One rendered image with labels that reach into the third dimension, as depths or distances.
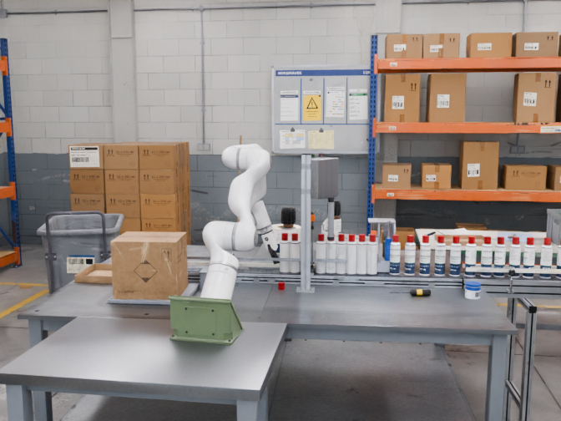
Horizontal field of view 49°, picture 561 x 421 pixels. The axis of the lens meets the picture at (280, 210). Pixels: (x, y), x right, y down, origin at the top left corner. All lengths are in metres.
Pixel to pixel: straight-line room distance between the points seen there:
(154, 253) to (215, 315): 0.61
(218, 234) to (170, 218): 3.86
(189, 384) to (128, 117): 6.17
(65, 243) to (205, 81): 3.34
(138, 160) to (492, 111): 4.01
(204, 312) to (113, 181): 4.26
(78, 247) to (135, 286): 2.25
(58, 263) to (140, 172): 1.64
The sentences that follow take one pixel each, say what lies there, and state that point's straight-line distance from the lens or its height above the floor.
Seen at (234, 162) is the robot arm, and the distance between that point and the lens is 2.77.
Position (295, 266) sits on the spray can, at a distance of 3.17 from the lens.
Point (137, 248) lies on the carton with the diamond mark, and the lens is 2.86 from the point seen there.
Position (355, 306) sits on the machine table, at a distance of 2.84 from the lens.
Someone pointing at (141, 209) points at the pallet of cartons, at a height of 0.74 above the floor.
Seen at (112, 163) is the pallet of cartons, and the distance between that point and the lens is 6.49.
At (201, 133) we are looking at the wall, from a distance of 7.74.
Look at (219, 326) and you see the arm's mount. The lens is 2.37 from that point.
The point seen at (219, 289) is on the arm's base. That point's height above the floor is 1.01.
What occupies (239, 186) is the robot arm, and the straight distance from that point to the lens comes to 2.68.
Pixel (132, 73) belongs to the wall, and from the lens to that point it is 7.98.
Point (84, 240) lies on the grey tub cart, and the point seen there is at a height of 0.71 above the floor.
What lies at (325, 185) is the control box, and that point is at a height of 1.35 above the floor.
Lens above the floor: 1.68
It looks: 9 degrees down
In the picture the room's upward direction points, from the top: straight up
